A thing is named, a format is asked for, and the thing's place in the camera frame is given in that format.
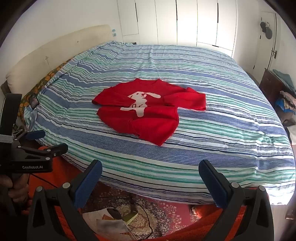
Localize pile of mixed clothes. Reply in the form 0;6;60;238
275;90;296;127

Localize white door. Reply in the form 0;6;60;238
253;11;281;70

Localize black ceiling lamp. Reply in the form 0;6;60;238
260;21;273;40

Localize loose papers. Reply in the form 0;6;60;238
82;207;133;241

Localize green book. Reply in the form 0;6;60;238
122;210;139;225

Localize blue green striped blanket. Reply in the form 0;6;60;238
24;41;292;205

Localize patterned pink rug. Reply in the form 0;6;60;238
79;181;222;239

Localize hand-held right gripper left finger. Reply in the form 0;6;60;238
27;159;103;241

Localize dark wooden cabinet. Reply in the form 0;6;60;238
259;68;296;109

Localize orange patterned pillow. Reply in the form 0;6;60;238
20;59;72;121

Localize black cable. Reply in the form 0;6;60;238
129;197;153;239

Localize person's left hand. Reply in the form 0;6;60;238
8;174;30;203

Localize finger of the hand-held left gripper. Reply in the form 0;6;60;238
17;143;69;163
14;130;46;146

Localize orange cloth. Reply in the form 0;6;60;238
28;145;248;241

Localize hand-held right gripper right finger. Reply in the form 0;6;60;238
198;159;274;241

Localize red sweater with rabbit print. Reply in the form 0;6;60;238
92;78;207;147

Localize beige padded headboard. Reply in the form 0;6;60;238
5;24;113;94

